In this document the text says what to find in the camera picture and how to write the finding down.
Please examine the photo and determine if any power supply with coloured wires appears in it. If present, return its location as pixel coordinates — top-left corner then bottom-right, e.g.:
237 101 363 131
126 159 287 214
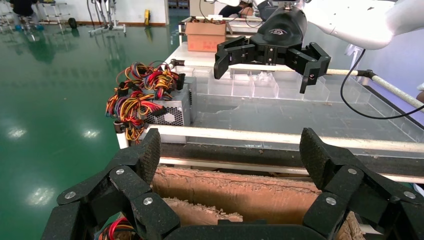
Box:
94 216 141 240
105 61 199 144

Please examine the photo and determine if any thin black cable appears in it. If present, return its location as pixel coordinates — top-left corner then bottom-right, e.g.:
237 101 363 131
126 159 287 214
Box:
340 48 424 120

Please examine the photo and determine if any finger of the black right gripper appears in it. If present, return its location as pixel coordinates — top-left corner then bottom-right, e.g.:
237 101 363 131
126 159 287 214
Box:
286 42 332 95
213 35 257 80

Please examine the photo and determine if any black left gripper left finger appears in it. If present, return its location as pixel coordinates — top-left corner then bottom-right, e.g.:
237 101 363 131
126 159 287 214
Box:
41 128 181 240

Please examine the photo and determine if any clear plastic divider tray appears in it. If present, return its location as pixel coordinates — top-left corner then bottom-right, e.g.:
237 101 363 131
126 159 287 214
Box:
173 65 424 147

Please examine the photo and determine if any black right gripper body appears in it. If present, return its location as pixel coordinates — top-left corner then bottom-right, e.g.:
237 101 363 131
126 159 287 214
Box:
250 6 308 66

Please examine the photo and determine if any seated person in black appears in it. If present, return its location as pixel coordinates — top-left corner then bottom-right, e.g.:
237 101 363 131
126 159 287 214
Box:
218 1 255 19

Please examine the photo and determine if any small closed cardboard box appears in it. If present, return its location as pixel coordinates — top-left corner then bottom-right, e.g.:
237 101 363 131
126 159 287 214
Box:
184 21 228 53

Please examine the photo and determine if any white metal floor stand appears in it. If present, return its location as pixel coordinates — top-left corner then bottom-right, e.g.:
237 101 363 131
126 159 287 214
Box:
86 0 127 37

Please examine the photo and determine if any torn brown cardboard box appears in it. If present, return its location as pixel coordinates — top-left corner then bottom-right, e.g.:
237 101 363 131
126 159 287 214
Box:
150 165 365 240

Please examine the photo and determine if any white pipe table frame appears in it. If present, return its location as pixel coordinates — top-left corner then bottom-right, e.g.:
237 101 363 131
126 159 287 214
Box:
114 41 424 185

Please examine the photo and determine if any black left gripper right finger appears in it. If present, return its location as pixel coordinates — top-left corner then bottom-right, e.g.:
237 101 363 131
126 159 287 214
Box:
299 128 424 240

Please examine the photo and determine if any person in dark shirt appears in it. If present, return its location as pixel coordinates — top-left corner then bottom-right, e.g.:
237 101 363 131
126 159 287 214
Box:
9 0 45 32

